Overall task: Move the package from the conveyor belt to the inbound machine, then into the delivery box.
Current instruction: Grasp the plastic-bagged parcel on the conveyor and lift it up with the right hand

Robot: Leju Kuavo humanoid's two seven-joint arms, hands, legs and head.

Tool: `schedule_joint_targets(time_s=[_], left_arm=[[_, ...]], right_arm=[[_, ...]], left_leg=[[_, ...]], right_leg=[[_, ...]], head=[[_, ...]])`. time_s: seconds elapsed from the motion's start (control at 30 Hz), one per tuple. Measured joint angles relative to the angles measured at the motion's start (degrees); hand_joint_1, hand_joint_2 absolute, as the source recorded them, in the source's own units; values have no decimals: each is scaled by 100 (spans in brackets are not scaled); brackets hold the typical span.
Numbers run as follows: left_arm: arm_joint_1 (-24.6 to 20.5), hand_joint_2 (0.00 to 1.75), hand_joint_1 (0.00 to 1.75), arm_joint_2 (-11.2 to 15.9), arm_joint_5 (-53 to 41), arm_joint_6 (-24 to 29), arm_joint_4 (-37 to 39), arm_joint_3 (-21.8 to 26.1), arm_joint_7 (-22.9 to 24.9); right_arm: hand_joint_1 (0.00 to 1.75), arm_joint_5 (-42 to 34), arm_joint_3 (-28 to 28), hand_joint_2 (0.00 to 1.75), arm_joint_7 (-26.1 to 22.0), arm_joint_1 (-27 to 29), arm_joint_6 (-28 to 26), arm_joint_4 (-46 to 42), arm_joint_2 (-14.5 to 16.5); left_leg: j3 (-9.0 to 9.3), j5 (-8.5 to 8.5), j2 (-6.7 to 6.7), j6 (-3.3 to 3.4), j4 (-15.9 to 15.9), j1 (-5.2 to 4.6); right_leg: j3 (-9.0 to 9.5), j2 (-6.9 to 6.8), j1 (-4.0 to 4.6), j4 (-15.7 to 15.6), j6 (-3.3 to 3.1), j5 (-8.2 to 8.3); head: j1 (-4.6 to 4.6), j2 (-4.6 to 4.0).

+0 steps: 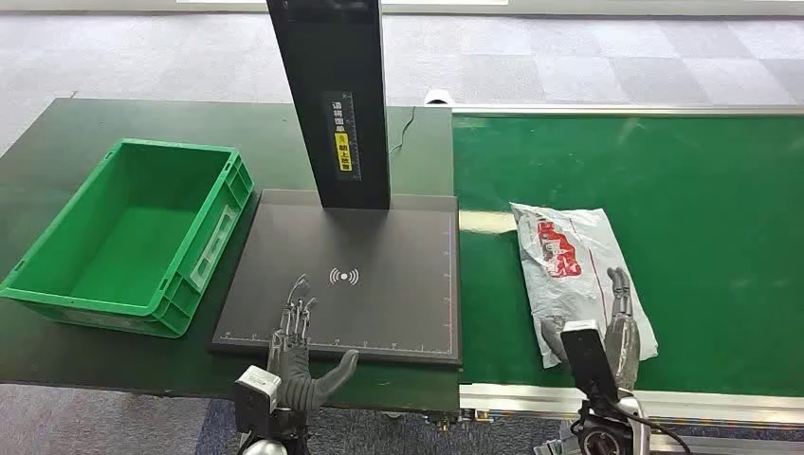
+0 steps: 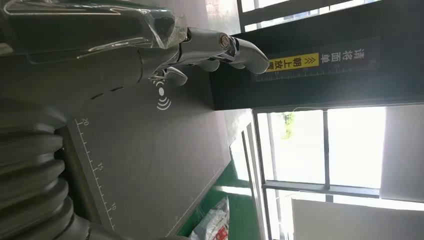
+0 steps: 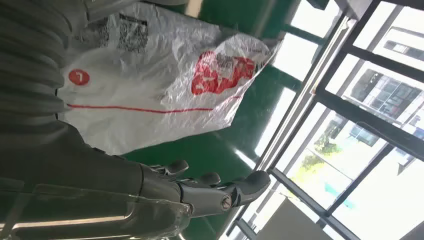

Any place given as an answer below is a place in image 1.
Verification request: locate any green conveyor belt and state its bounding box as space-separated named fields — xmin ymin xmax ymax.
xmin=451 ymin=113 xmax=804 ymax=398

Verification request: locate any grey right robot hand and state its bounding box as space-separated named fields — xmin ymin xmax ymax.
xmin=539 ymin=266 xmax=643 ymax=393

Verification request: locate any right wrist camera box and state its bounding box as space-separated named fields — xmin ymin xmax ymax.
xmin=559 ymin=319 xmax=621 ymax=405

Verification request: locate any black inbound scanner machine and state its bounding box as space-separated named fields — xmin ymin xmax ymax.
xmin=210 ymin=0 xmax=463 ymax=367

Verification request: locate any grey plastic mailer package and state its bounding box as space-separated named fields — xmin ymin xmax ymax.
xmin=509 ymin=202 xmax=660 ymax=370

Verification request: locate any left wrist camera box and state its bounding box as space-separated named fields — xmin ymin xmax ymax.
xmin=232 ymin=366 xmax=283 ymax=439

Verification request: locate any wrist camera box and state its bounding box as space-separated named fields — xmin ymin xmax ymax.
xmin=232 ymin=366 xmax=283 ymax=439
xmin=559 ymin=319 xmax=621 ymax=405

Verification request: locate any green plastic crate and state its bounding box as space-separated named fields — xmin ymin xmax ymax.
xmin=0 ymin=138 xmax=256 ymax=339

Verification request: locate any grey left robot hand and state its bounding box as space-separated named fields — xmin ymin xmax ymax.
xmin=266 ymin=274 xmax=360 ymax=412

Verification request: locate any aluminium conveyor frame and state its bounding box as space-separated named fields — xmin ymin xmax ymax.
xmin=450 ymin=103 xmax=804 ymax=455

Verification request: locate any thin black cable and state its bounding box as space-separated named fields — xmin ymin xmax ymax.
xmin=388 ymin=105 xmax=417 ymax=156

